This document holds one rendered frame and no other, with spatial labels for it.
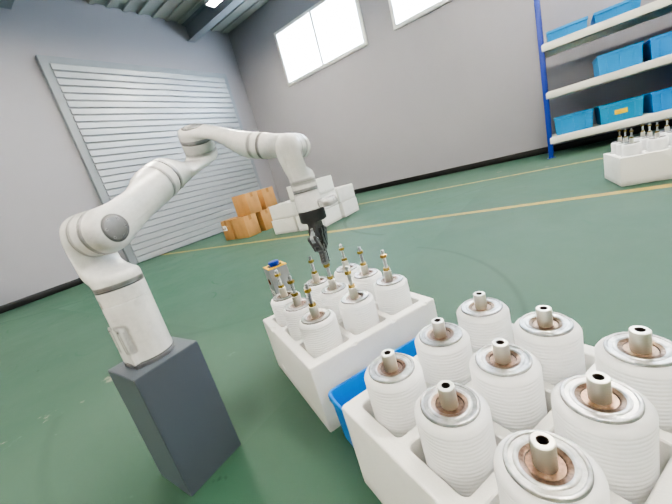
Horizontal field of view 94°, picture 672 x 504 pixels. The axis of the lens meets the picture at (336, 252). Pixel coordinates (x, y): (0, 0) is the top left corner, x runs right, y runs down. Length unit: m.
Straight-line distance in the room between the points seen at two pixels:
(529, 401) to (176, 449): 0.67
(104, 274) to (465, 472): 0.69
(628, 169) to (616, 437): 2.36
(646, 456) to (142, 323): 0.79
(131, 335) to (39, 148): 5.38
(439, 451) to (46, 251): 5.62
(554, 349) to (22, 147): 5.98
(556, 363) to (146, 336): 0.75
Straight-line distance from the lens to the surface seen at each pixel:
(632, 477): 0.52
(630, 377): 0.57
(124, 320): 0.77
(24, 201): 5.85
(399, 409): 0.55
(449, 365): 0.60
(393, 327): 0.84
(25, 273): 5.76
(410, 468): 0.52
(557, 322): 0.64
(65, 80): 6.40
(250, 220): 4.71
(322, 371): 0.77
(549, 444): 0.41
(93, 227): 0.73
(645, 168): 2.76
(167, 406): 0.81
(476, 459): 0.49
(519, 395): 0.53
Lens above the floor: 0.58
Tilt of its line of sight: 14 degrees down
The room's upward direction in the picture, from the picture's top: 16 degrees counter-clockwise
